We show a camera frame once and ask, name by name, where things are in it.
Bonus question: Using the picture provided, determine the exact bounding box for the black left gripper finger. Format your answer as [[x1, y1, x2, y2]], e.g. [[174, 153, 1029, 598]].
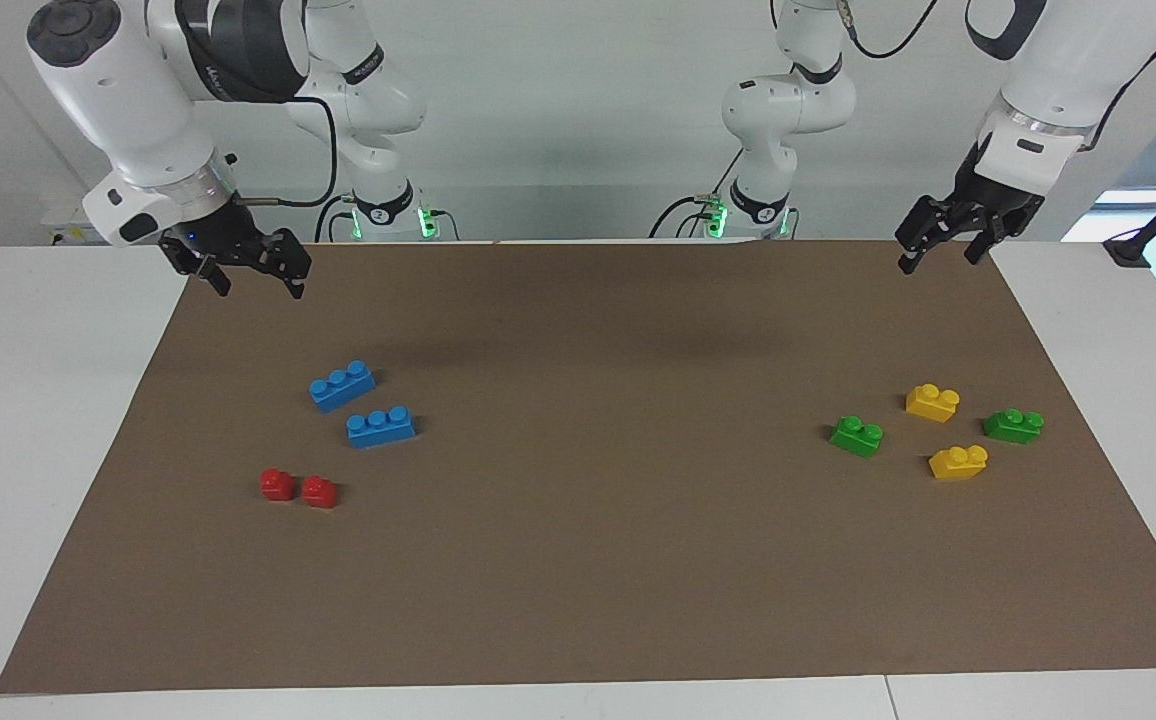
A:
[[965, 210, 1017, 267], [894, 195, 956, 276]]

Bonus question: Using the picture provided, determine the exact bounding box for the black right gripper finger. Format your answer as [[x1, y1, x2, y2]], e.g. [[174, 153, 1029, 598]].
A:
[[191, 256, 233, 299], [261, 229, 314, 301]]

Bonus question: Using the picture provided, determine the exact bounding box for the blue three-stud toy block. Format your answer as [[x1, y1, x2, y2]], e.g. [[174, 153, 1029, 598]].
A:
[[346, 404, 417, 449], [309, 360, 377, 414]]

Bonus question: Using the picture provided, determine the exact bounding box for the green two-stud toy block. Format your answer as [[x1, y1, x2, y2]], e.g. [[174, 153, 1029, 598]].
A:
[[829, 415, 885, 459], [983, 408, 1045, 445]]

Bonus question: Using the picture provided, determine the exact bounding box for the yellow two-stud toy block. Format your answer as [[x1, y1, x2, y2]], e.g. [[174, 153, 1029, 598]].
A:
[[928, 444, 989, 481], [905, 383, 961, 423]]

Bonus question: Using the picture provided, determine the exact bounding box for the brown table mat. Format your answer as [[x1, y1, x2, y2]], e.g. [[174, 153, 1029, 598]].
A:
[[0, 240, 1156, 695]]

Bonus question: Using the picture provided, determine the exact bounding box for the black base cable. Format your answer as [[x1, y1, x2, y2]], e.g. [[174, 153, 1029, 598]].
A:
[[314, 193, 353, 243], [648, 195, 711, 240]]

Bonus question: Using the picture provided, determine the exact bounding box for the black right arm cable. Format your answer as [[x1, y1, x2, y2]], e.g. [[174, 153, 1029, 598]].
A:
[[228, 95, 340, 210]]

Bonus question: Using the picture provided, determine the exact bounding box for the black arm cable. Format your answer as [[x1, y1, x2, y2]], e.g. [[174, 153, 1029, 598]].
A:
[[843, 0, 1156, 153], [228, 95, 340, 210]]

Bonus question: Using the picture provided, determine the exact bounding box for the white wall socket box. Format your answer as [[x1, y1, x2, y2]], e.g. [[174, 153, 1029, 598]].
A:
[[41, 195, 99, 244]]

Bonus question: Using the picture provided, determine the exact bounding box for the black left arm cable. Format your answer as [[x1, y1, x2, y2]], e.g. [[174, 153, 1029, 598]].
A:
[[843, 0, 1156, 153]]

